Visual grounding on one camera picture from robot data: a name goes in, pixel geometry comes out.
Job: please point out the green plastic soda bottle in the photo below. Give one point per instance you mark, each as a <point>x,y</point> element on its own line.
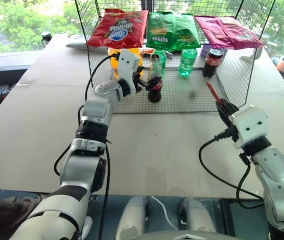
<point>188,62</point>

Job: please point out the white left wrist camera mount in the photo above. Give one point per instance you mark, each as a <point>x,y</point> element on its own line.
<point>128,65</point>

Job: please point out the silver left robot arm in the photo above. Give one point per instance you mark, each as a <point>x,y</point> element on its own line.
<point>94,107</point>

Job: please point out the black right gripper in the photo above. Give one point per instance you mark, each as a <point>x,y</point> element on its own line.
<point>232,119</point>

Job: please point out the red bottle opener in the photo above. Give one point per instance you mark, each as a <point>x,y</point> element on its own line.
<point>213,93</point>

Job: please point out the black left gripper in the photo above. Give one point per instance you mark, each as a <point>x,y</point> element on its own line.
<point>137,82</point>

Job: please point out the glass cola bottle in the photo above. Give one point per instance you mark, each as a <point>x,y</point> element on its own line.
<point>154,80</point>

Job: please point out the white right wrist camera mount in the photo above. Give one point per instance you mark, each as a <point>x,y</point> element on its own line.
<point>250,125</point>

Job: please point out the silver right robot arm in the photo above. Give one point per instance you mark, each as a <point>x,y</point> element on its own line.
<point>279,175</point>

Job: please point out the black round device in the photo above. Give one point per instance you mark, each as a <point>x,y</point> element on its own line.
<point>46,36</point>

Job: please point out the purple chip bag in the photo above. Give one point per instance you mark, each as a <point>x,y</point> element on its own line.
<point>211,31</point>
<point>240,35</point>

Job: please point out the red chip bag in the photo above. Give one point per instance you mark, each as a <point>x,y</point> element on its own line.
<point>119,28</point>

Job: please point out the green chip bag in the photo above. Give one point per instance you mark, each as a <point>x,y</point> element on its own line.
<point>186,31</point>
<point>159,31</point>

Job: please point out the white rounded leg cover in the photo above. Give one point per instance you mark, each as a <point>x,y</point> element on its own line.
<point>131,217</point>
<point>199,216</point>

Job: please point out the grey flat handheld device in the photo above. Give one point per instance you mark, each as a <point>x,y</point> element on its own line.
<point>75,45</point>

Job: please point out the orange plastic soda bottle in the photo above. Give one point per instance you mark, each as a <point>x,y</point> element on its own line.
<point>113,63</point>

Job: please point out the small red snack packet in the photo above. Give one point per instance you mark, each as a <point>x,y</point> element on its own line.
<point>146,52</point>

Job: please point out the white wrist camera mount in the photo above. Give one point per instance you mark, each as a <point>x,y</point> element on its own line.
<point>250,125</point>
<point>128,65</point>

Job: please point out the plastic cola bottle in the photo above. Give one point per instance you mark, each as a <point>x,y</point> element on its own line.
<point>212,63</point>

